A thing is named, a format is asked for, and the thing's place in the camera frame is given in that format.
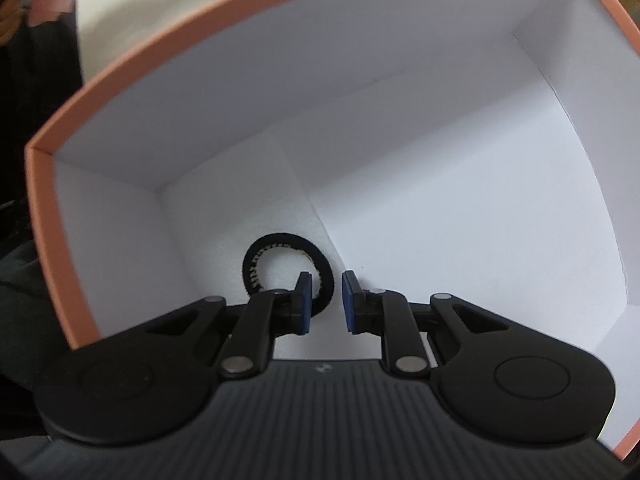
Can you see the pink storage box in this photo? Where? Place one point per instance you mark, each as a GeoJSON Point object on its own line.
{"type": "Point", "coordinates": [485, 147]}

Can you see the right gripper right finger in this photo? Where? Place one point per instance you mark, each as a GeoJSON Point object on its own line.
{"type": "Point", "coordinates": [502, 380]}

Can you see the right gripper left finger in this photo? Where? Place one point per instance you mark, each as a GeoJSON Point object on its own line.
{"type": "Point", "coordinates": [153, 379]}

